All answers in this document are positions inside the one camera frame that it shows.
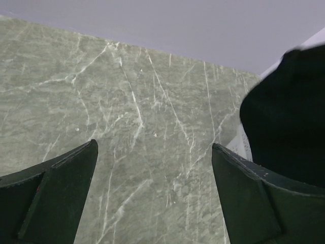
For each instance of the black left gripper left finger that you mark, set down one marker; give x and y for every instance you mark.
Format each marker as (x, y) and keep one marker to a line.
(44, 203)

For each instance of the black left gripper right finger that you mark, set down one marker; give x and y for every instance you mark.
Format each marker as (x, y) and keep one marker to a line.
(261, 206)

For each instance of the black t-shirt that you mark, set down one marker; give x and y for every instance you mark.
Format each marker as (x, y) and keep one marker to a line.
(283, 117)

